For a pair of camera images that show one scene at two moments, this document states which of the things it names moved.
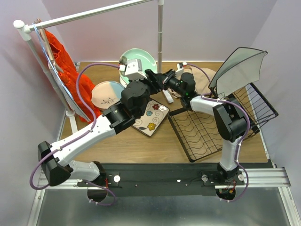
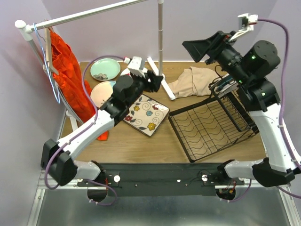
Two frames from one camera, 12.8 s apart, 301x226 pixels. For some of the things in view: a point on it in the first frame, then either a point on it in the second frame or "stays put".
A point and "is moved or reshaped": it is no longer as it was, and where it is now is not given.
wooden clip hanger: (40, 23) to (47, 66)
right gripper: (167, 76) to (199, 48)
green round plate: (124, 76) is moved or reshaped
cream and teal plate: (106, 93) stays put
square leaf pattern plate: (150, 123) stays put
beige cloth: (202, 85) stays put
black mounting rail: (158, 179) stays put
